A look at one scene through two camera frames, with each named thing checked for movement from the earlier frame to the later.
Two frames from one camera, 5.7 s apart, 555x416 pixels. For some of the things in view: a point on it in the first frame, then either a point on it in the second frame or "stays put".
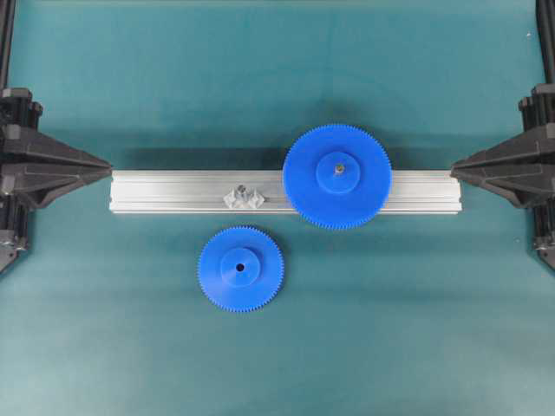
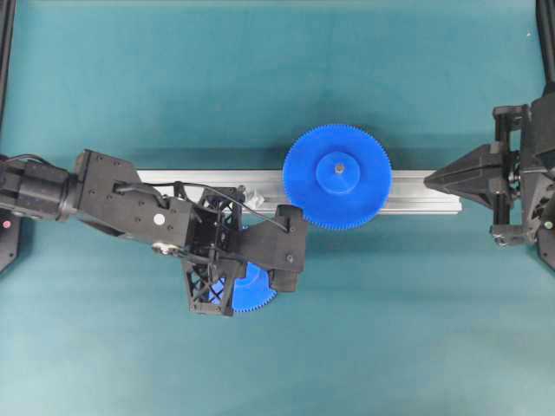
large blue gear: x=337 y=177 stays put
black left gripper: x=20 y=117 → x=109 y=193
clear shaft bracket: x=243 y=198 stays put
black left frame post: x=7 y=10 stays put
